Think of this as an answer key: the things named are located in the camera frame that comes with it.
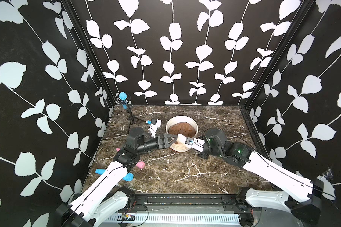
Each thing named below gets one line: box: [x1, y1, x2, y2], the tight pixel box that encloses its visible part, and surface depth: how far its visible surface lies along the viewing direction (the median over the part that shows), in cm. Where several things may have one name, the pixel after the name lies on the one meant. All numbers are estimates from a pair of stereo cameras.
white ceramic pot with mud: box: [165, 115, 199, 153], surface depth 94 cm
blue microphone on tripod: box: [115, 91, 146, 134], surface depth 97 cm
